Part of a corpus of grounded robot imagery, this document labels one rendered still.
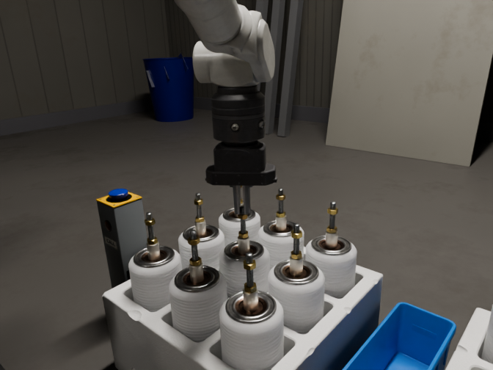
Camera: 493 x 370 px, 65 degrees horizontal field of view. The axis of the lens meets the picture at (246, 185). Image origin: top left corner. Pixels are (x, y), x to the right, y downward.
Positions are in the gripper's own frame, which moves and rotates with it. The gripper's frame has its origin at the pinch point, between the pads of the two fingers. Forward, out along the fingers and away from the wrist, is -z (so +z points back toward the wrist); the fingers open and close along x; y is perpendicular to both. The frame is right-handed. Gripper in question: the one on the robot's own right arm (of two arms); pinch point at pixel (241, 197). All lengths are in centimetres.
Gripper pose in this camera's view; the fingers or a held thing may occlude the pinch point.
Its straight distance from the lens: 69.6
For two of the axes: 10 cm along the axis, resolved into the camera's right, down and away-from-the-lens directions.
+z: -0.3, -9.4, -3.3
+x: -9.9, -0.1, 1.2
